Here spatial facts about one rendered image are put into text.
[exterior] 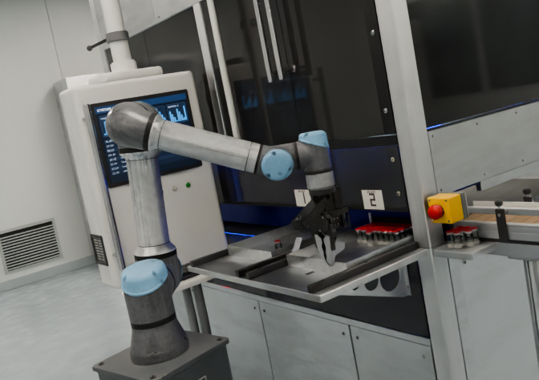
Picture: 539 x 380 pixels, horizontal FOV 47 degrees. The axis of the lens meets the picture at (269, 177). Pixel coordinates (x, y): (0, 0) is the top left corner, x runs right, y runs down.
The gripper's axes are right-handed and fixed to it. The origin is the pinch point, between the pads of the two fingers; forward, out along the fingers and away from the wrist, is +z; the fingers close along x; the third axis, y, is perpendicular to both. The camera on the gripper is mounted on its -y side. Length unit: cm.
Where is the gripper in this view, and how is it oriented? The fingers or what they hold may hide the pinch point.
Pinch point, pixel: (327, 262)
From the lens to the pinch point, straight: 168.8
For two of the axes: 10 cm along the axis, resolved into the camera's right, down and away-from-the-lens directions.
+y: 8.0, -2.0, 5.6
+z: 1.7, 9.8, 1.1
